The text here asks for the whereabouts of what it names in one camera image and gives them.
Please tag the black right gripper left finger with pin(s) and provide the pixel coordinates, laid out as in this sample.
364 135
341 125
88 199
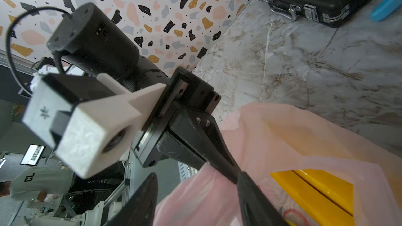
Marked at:
140 209

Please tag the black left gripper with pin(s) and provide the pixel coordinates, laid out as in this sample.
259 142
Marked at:
184 110

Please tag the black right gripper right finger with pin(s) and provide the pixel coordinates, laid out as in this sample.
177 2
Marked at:
256 210

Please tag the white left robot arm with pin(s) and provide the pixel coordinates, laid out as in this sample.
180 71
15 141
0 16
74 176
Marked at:
88 43

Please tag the person in white shirt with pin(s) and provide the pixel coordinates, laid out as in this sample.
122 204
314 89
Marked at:
37 183

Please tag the background computer monitor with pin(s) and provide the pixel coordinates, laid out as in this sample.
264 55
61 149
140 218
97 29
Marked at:
33 155

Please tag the blue cylindrical tube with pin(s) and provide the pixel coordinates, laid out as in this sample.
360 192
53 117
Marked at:
384 9

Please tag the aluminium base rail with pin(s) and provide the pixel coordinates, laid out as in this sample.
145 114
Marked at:
61 213

